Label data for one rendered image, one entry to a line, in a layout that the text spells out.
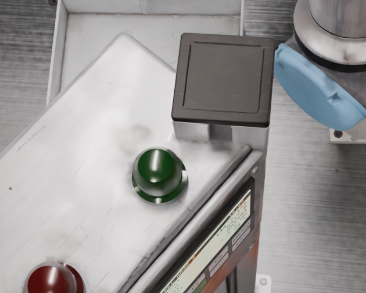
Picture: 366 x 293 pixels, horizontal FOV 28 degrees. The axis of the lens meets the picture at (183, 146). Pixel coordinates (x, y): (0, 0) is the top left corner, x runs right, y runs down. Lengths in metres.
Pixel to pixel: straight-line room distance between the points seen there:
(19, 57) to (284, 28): 0.41
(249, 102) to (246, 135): 0.02
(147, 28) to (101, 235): 0.78
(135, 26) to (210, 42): 0.76
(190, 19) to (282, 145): 0.23
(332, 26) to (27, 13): 0.61
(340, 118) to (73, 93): 0.43
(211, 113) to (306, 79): 0.42
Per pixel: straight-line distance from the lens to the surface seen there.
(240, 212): 0.38
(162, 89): 0.36
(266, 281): 0.98
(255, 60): 0.34
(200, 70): 0.34
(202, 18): 1.10
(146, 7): 1.06
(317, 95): 0.75
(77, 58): 1.10
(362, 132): 1.02
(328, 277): 1.00
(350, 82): 0.74
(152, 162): 0.32
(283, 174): 1.03
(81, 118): 0.36
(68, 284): 0.32
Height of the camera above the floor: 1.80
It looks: 68 degrees down
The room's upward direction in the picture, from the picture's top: 12 degrees counter-clockwise
